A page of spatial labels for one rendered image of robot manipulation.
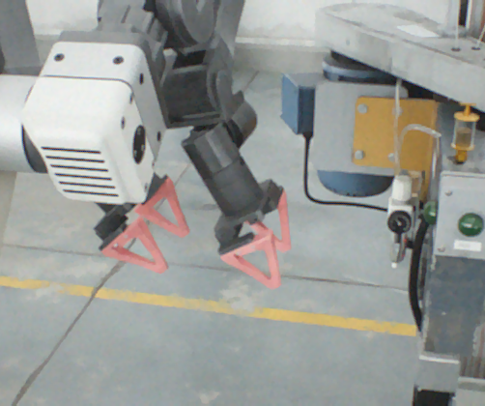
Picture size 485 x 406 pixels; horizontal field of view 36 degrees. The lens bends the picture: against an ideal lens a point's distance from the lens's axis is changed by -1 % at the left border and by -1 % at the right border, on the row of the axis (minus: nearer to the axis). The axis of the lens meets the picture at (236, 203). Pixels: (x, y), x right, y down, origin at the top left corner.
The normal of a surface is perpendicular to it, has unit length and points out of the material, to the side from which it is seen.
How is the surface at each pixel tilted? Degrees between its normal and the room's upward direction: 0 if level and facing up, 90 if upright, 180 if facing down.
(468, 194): 90
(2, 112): 55
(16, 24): 38
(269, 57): 90
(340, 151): 90
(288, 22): 90
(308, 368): 0
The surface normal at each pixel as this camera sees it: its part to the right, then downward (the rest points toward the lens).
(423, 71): -0.90, 0.19
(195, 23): 0.91, -0.07
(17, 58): 0.17, -0.63
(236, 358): 0.00, -0.90
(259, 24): -0.22, 0.42
